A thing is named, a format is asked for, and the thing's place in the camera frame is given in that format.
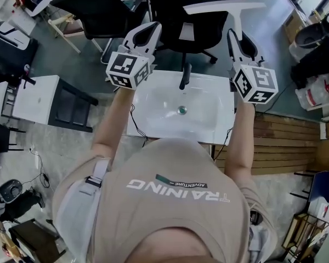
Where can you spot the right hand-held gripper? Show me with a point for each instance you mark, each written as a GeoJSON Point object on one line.
{"type": "Point", "coordinates": [260, 78]}

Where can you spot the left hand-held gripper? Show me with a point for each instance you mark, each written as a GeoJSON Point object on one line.
{"type": "Point", "coordinates": [120, 64]}

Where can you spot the white squeegee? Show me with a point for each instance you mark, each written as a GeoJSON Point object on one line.
{"type": "Point", "coordinates": [222, 7]}

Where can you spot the person's left forearm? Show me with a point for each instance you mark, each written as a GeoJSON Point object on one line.
{"type": "Point", "coordinates": [112, 125]}

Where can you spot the person's right forearm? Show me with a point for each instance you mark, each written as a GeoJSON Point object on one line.
{"type": "Point", "coordinates": [241, 141]}

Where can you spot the black office chair with headrest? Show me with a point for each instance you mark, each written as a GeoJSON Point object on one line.
{"type": "Point", "coordinates": [200, 37]}

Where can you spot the black mesh chair chrome base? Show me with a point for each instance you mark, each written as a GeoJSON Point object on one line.
{"type": "Point", "coordinates": [98, 12]}

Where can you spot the black sink faucet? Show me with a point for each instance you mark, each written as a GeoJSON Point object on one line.
{"type": "Point", "coordinates": [185, 77]}

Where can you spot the open cardboard box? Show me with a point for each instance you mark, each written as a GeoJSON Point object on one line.
{"type": "Point", "coordinates": [296, 26]}

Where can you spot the black round bin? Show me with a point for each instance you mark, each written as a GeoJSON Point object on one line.
{"type": "Point", "coordinates": [309, 37]}

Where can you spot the light wooden chair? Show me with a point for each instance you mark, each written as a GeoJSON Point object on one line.
{"type": "Point", "coordinates": [68, 29]}

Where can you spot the black bag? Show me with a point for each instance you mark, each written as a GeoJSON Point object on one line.
{"type": "Point", "coordinates": [318, 62]}

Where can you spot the round sink drain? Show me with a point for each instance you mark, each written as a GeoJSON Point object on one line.
{"type": "Point", "coordinates": [182, 110]}

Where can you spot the clear plastic bag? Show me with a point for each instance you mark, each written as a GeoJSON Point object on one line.
{"type": "Point", "coordinates": [315, 92]}

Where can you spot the white sink basin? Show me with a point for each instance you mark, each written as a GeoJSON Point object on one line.
{"type": "Point", "coordinates": [167, 122]}

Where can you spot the wooden slat deck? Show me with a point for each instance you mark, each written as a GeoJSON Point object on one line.
{"type": "Point", "coordinates": [285, 144]}

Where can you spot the round white table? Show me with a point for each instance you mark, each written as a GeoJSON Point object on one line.
{"type": "Point", "coordinates": [44, 3]}

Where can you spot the blue chair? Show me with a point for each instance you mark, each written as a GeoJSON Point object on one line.
{"type": "Point", "coordinates": [326, 185]}

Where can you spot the person's beige shirt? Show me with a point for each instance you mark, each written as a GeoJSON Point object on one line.
{"type": "Point", "coordinates": [167, 201]}

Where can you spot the black stool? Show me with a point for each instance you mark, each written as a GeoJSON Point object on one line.
{"type": "Point", "coordinates": [0, 137]}

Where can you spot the dark wooden table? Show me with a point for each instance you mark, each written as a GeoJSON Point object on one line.
{"type": "Point", "coordinates": [33, 240]}

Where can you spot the white side table black frame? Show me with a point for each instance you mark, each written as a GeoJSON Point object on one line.
{"type": "Point", "coordinates": [35, 100]}

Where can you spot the wooden frame rack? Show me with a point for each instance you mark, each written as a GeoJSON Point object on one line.
{"type": "Point", "coordinates": [304, 234]}

